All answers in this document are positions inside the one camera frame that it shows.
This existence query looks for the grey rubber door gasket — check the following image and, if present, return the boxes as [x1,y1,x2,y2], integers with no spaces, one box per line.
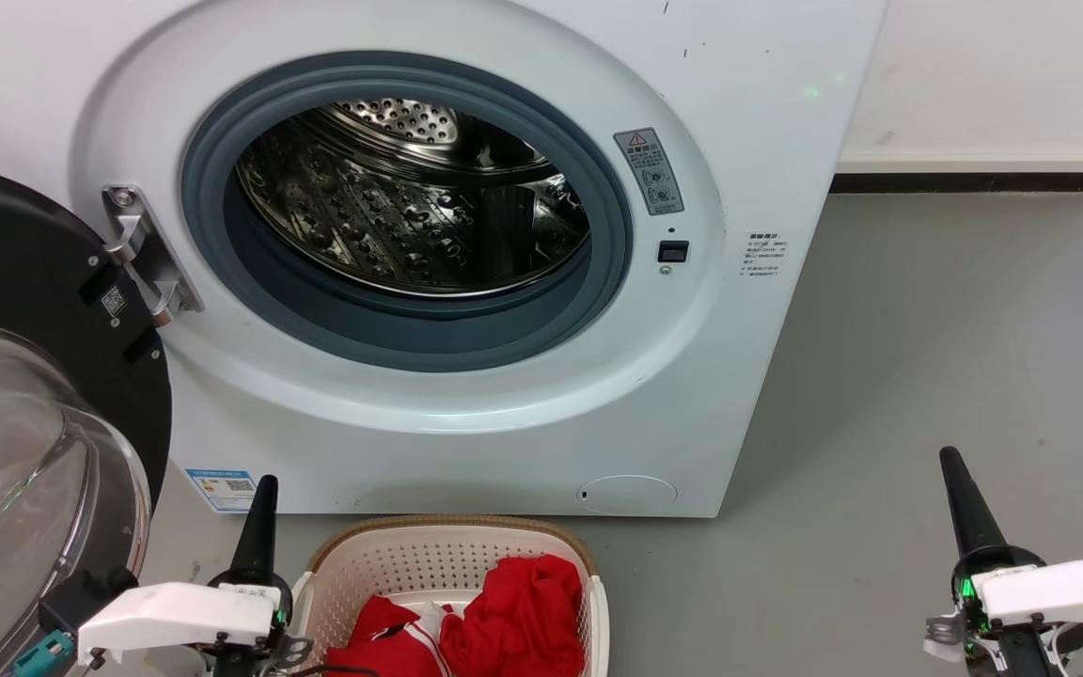
[180,51,635,373]

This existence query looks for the small printed text label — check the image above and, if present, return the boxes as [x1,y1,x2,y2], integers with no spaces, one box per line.
[741,230,787,280]

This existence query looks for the round white filter cover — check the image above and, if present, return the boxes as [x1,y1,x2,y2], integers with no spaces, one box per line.
[577,474,680,517]

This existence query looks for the washing machine door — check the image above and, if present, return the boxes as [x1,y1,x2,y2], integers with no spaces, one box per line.
[0,160,174,677]

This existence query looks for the grey warning sticker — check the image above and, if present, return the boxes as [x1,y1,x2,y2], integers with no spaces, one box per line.
[613,128,685,217]

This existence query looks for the teal connector plug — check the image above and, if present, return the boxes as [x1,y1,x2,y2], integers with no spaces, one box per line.
[12,629,75,677]

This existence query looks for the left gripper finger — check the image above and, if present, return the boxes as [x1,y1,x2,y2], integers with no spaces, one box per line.
[255,475,280,576]
[229,475,269,573]

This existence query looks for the silver metal door hinge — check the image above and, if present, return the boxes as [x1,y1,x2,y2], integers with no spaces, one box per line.
[102,185,204,327]

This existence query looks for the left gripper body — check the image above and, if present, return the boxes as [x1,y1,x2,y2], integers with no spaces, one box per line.
[208,567,313,677]

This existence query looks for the blue energy label sticker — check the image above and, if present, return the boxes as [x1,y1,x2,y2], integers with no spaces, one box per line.
[185,468,258,513]

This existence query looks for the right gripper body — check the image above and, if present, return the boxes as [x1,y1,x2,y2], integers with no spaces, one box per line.
[922,545,1083,677]

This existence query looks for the plain red garment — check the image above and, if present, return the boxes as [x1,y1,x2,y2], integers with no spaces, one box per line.
[438,554,587,677]

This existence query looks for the cream perforated laundry basket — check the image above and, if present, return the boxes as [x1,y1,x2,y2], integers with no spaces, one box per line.
[292,514,611,677]

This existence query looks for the stainless steel washing machine drum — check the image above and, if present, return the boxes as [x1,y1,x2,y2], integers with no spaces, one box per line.
[235,98,592,299]

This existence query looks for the black baseboard strip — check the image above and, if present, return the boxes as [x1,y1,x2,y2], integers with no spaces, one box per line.
[829,172,1083,195]

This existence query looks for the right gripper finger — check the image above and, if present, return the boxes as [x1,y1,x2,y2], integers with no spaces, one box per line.
[949,448,1009,553]
[938,448,984,562]

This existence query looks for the white front-load washing machine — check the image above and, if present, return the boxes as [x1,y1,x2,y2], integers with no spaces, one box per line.
[0,0,890,519]

